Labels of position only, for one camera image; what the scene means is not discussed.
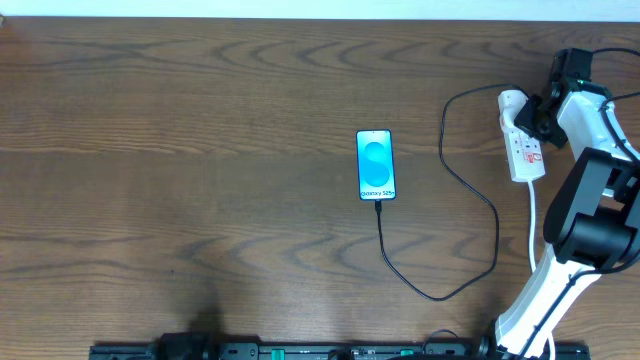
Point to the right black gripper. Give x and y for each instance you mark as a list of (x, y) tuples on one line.
[(530, 116)]

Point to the blue screen Galaxy smartphone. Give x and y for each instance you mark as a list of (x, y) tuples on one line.
[(376, 172)]

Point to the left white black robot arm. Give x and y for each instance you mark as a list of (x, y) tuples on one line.
[(186, 346)]

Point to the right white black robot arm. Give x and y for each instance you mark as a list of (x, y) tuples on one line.
[(591, 227)]

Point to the white power strip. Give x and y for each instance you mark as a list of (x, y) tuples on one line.
[(524, 156)]

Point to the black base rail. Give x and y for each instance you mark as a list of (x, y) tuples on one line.
[(254, 351)]

